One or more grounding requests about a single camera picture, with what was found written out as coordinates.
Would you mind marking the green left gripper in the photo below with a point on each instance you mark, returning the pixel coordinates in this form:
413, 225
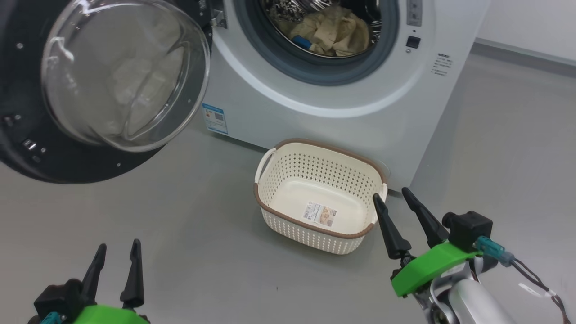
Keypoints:
108, 317

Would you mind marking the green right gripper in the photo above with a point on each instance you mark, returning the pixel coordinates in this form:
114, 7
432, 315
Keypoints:
432, 265

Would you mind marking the round black glass washer door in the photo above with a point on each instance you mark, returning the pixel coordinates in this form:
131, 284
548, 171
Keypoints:
27, 148

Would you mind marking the pale yellow bear-print garment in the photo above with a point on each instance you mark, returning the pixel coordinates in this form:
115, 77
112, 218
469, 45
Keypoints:
344, 31

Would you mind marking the yellow garment with blue trim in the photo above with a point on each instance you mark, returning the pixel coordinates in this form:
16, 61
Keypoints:
302, 40

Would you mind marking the white front-load washing machine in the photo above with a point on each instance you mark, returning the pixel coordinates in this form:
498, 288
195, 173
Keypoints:
315, 121

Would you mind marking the black door lock socket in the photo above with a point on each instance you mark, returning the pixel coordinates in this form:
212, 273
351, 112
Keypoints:
413, 42

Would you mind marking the stainless steel washing machine drum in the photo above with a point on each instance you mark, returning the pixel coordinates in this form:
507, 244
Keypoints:
281, 13

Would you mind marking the metal washing machine door hinge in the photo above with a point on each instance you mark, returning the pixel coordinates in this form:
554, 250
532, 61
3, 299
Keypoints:
218, 19

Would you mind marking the basket product label sticker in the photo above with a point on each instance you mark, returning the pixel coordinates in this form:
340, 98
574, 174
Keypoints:
319, 214

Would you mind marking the cream perforated laundry basket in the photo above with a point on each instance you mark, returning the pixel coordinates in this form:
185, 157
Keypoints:
315, 238

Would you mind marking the blue energy label sticker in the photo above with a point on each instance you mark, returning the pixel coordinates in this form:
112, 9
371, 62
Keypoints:
215, 118

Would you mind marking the white warning sticker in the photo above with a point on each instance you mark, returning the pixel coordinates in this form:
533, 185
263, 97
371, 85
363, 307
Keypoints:
414, 12

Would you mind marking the white partition panel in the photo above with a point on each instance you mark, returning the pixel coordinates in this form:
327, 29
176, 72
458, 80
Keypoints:
531, 22

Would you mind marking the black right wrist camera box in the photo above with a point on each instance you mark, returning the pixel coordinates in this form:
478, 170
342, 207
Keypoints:
468, 227

